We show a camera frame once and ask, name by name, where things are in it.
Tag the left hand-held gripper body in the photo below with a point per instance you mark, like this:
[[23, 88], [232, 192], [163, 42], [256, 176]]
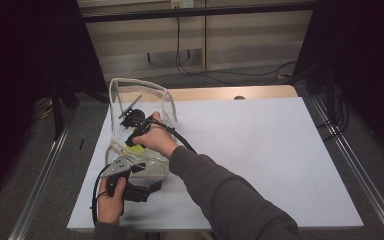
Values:
[[118, 168]]

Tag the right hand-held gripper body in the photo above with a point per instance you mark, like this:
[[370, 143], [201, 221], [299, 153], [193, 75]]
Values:
[[134, 116]]

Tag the yellow shuttlecock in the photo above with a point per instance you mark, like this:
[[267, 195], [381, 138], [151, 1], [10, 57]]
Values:
[[136, 149]]

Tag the clear plastic bag beige trim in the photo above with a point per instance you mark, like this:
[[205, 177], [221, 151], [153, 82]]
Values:
[[116, 100]]

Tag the person's right hand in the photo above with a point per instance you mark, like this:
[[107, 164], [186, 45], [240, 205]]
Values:
[[158, 140]]

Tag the person's left hand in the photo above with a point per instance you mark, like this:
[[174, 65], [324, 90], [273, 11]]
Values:
[[110, 206]]

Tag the black stand leg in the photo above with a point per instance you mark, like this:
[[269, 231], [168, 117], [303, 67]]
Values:
[[57, 110]]

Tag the white table cover board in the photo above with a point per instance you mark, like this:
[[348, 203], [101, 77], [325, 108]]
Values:
[[263, 150]]

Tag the black metal crossbar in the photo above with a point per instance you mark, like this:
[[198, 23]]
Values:
[[196, 12]]

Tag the dark curtain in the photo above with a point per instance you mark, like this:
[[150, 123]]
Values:
[[20, 66], [363, 50]]

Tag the wooden table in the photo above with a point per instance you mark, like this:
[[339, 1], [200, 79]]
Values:
[[263, 91]]

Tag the metal floor rail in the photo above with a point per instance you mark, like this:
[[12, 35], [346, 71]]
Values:
[[43, 176], [360, 173]]

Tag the white wall socket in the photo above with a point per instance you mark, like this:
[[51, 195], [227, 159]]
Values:
[[181, 3]]

